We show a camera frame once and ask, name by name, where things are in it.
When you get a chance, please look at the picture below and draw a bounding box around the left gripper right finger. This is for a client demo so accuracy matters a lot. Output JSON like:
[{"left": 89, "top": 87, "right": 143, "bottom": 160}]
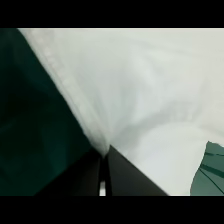
[{"left": 105, "top": 144, "right": 170, "bottom": 197}]

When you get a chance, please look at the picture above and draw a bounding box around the white shirt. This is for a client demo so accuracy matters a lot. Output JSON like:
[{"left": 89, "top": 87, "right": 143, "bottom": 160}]
[{"left": 17, "top": 28, "right": 224, "bottom": 197}]

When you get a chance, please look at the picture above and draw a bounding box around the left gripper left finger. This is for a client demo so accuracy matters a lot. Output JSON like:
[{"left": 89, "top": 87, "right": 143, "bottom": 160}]
[{"left": 34, "top": 150, "right": 102, "bottom": 197}]

